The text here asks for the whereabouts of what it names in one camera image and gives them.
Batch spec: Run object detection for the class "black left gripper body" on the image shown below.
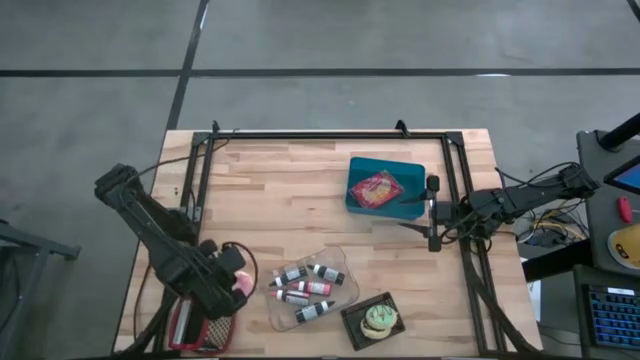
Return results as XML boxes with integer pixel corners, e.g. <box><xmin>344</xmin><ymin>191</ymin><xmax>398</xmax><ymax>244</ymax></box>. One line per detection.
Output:
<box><xmin>187</xmin><ymin>264</ymin><xmax>249</xmax><ymax>320</ymax></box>

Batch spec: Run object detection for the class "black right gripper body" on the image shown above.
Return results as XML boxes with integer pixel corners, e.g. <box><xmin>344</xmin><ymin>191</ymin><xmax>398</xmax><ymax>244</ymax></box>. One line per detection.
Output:
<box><xmin>435</xmin><ymin>198</ymin><xmax>472</xmax><ymax>242</ymax></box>

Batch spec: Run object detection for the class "blue plastic bin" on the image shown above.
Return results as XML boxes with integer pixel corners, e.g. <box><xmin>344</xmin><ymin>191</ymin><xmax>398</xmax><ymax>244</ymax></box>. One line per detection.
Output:
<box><xmin>344</xmin><ymin>155</ymin><xmax>427</xmax><ymax>222</ymax></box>

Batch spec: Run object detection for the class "pink frosted donut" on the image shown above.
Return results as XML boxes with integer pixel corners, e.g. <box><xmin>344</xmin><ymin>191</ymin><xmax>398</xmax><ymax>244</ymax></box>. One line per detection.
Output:
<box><xmin>233</xmin><ymin>270</ymin><xmax>255</xmax><ymax>298</ymax></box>

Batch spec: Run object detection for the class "red snack package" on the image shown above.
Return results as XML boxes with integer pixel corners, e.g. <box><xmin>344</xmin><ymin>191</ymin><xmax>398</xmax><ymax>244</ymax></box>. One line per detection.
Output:
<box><xmin>348</xmin><ymin>168</ymin><xmax>405</xmax><ymax>210</ymax></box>

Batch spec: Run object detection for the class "clear plastic bin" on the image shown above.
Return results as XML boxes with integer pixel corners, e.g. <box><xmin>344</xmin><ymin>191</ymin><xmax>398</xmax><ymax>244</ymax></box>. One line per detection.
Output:
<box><xmin>263</xmin><ymin>244</ymin><xmax>362</xmax><ymax>333</ymax></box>

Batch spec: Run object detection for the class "red ink bottle white collar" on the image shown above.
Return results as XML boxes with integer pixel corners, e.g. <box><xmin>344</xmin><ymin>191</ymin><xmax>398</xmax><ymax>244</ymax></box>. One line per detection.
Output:
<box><xmin>288</xmin><ymin>279</ymin><xmax>333</xmax><ymax>297</ymax></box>
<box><xmin>269</xmin><ymin>288</ymin><xmax>311</xmax><ymax>307</ymax></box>

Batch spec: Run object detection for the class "green frosted donut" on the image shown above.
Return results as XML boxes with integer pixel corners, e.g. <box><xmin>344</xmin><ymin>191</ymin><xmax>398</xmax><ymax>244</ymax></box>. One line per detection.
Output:
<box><xmin>363</xmin><ymin>303</ymin><xmax>399</xmax><ymax>332</ymax></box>

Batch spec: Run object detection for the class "black slotted plastic basket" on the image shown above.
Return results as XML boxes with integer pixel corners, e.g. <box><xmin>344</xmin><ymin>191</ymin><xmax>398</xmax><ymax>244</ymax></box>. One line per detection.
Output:
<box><xmin>339</xmin><ymin>291</ymin><xmax>407</xmax><ymax>352</ymax></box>

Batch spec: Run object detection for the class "grey equipment cart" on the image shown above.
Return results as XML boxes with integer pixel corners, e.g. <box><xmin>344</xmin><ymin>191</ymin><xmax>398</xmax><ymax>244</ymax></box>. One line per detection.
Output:
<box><xmin>572</xmin><ymin>128</ymin><xmax>640</xmax><ymax>360</ymax></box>

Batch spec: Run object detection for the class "small red device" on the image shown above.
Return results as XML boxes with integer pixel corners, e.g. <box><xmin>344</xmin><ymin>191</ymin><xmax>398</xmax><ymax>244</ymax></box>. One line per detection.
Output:
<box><xmin>617</xmin><ymin>196</ymin><xmax>634</xmax><ymax>225</ymax></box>

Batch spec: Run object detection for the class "yellow round object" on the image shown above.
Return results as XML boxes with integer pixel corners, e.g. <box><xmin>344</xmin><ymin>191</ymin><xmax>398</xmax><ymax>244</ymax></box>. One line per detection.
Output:
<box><xmin>606</xmin><ymin>223</ymin><xmax>640</xmax><ymax>271</ymax></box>

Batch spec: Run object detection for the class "monitor with blue screen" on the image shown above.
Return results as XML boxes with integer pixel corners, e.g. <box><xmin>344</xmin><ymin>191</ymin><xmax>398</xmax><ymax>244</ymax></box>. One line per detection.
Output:
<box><xmin>603</xmin><ymin>154</ymin><xmax>640</xmax><ymax>196</ymax></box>

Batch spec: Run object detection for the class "grey metal bench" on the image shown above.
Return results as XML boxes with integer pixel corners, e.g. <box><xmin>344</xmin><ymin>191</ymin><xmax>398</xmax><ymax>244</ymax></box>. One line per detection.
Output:
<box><xmin>0</xmin><ymin>218</ymin><xmax>82</xmax><ymax>360</ymax></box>

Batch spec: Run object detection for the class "black pole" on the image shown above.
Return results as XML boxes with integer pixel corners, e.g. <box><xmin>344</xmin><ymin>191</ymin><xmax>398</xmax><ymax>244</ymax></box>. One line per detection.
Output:
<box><xmin>597</xmin><ymin>112</ymin><xmax>640</xmax><ymax>151</ymax></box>

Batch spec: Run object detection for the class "backlit computer keyboard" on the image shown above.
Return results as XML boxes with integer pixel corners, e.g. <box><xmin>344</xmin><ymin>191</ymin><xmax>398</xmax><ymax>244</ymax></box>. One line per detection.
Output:
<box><xmin>587</xmin><ymin>285</ymin><xmax>640</xmax><ymax>350</ymax></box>

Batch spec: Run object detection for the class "red rimmed wire mesh basket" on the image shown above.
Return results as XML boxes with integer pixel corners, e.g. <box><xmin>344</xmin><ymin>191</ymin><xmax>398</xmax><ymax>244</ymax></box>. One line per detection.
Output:
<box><xmin>167</xmin><ymin>294</ymin><xmax>237</xmax><ymax>355</ymax></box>

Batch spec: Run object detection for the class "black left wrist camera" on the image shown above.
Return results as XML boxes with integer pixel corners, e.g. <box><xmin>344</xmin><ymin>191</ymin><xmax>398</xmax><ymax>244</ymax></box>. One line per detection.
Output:
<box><xmin>215</xmin><ymin>243</ymin><xmax>248</xmax><ymax>272</ymax></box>

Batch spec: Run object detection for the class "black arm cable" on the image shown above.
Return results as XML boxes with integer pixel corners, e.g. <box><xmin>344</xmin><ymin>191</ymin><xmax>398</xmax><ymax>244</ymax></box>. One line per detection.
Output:
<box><xmin>130</xmin><ymin>141</ymin><xmax>231</xmax><ymax>177</ymax></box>

